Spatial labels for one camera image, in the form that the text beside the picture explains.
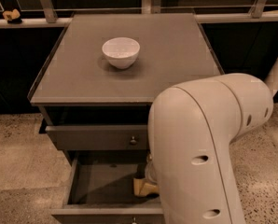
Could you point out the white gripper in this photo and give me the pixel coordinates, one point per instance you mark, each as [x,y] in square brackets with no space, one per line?
[145,187]

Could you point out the yellow sponge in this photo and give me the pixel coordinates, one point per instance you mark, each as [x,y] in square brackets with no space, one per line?
[143,188]

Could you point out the grey drawer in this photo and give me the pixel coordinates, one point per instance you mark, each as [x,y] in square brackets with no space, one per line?
[98,137]
[100,190]

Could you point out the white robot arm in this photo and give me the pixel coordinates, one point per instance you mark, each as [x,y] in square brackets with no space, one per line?
[190,127]

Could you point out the brass top drawer knob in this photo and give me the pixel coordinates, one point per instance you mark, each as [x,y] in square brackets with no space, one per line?
[133,141]

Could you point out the grey top drawer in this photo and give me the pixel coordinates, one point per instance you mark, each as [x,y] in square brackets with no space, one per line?
[98,137]

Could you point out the grey drawer cabinet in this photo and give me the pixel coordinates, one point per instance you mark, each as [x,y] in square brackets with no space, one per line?
[78,86]

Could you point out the white ceramic bowl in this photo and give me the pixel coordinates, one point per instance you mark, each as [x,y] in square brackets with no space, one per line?
[121,52]

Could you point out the metal window railing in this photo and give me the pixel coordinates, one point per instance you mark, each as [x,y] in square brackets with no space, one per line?
[41,12]

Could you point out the small yellow object on ledge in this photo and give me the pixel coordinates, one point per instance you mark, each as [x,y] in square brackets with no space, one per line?
[12,16]

